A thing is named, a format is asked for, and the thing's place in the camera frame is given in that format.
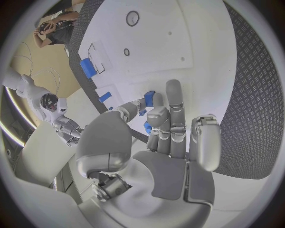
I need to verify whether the person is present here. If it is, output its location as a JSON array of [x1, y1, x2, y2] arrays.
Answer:
[[32, 0, 87, 48]]

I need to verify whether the white task board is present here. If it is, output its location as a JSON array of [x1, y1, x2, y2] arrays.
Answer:
[[76, 0, 238, 143]]

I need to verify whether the white cable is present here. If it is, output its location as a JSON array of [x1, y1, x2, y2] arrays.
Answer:
[[31, 67, 61, 98], [12, 42, 34, 76]]

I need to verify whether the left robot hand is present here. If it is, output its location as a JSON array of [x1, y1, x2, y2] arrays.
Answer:
[[75, 79, 222, 225]]

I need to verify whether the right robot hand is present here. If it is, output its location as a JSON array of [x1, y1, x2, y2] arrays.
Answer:
[[51, 114, 86, 147]]

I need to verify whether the thick blue peg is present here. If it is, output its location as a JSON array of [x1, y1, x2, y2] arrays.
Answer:
[[98, 91, 113, 103]]

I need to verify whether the large blue cylinder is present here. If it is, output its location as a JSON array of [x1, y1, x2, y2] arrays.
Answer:
[[79, 57, 98, 79]]

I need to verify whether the blue block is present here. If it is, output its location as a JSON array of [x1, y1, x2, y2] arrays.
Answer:
[[143, 90, 156, 108]]

